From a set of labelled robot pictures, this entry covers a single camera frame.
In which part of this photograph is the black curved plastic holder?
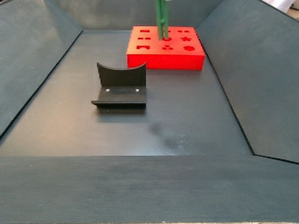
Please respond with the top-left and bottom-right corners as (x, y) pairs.
(91, 64), (147, 107)

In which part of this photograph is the green three prong peg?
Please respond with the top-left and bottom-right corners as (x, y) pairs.
(155, 0), (168, 39)

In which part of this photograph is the red foam shape board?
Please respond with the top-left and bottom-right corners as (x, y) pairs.
(126, 26), (206, 70)

